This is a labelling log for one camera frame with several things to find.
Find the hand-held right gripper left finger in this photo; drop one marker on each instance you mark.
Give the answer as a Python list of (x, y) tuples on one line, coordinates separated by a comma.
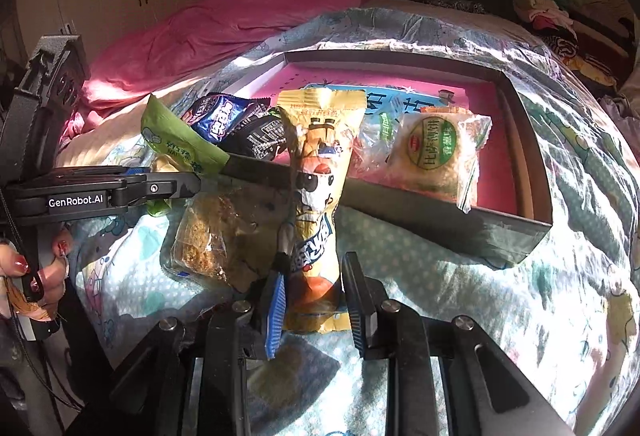
[(275, 311)]

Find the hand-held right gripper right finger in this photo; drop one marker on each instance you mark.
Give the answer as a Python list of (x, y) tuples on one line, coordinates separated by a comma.
[(357, 311)]

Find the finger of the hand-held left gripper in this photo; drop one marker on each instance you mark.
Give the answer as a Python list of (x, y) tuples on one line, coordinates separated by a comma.
[(160, 188)]

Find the green bread packet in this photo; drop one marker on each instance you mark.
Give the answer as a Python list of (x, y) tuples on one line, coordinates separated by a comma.
[(170, 136)]

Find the blue cookie packet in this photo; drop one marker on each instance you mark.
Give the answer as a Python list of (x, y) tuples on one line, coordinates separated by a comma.
[(220, 116)]

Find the grey cardboard box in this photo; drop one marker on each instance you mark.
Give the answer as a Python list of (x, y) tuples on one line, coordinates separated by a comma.
[(425, 216)]

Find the long yellow snack packet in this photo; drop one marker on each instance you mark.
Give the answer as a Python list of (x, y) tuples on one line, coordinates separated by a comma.
[(315, 156)]

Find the person's left hand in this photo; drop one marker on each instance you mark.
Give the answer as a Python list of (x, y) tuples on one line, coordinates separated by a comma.
[(50, 276)]

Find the clear meat floss bread packet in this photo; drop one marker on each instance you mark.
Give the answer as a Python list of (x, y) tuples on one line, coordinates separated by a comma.
[(210, 236)]

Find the black snack packet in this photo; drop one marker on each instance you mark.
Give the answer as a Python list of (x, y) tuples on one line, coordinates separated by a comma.
[(260, 136)]

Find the clear cracker packet green label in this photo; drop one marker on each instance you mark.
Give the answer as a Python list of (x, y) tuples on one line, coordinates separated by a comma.
[(435, 161)]

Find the pink blanket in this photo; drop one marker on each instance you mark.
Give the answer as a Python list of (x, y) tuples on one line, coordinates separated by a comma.
[(225, 26)]

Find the clear packet green stripe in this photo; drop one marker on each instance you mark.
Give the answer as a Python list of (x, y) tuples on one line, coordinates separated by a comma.
[(375, 136)]

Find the printed green blanket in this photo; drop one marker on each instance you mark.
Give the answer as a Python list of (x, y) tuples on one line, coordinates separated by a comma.
[(575, 316)]

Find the pile of clothes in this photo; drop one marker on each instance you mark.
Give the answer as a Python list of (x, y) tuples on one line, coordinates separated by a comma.
[(550, 11)]

